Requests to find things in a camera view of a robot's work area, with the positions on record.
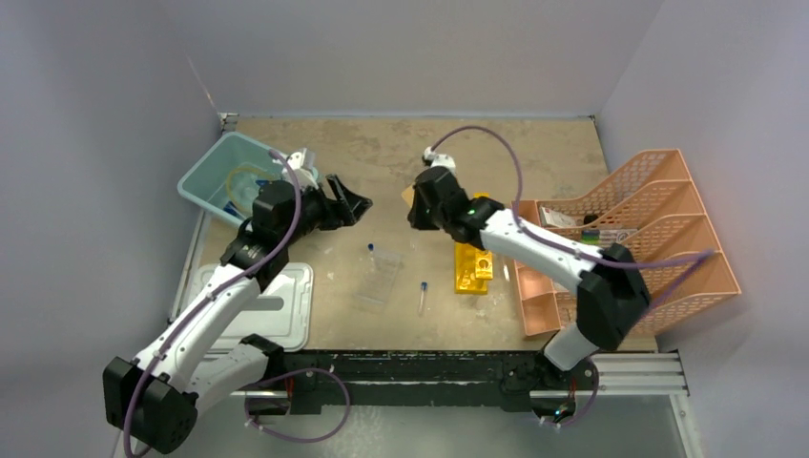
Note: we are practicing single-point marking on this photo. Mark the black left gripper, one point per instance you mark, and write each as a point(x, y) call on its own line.
point(342, 212)

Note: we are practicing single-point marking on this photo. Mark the teal plastic bin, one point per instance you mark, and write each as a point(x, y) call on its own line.
point(204, 183)

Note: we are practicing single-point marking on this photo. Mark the blue capped test tube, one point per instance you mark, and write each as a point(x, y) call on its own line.
point(421, 304)
point(371, 256)

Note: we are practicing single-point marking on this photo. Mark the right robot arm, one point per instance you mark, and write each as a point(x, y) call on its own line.
point(611, 295)

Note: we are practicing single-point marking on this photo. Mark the white plastic bin lid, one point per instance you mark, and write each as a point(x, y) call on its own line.
point(279, 313)

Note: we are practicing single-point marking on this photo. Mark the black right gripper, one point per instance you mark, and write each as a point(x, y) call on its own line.
point(417, 218)

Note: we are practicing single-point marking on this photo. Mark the orange plastic file organizer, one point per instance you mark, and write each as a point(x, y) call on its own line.
point(650, 205)

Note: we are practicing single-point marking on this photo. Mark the yellow rubber tube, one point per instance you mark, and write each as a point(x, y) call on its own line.
point(242, 186)

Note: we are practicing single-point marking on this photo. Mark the tan spiral notebook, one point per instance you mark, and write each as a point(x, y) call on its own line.
point(408, 196)

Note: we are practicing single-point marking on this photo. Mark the aluminium rail frame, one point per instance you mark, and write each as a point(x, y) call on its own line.
point(514, 381)

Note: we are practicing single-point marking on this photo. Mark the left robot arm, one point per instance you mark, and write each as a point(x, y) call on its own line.
point(157, 396)

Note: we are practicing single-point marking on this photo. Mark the yellow test tube rack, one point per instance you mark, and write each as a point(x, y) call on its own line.
point(473, 270)

